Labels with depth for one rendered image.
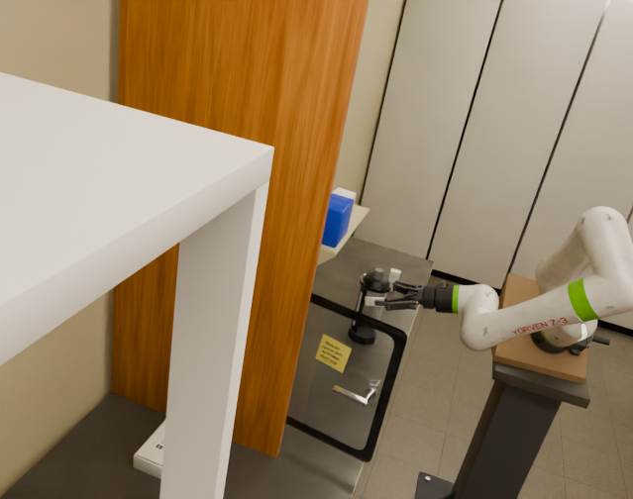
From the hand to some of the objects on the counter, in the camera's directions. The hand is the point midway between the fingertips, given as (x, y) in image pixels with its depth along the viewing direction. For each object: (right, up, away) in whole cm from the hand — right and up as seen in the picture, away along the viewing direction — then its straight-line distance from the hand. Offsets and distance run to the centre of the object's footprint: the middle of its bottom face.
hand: (374, 293), depth 196 cm
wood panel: (-52, -31, -42) cm, 74 cm away
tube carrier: (-3, -15, +7) cm, 17 cm away
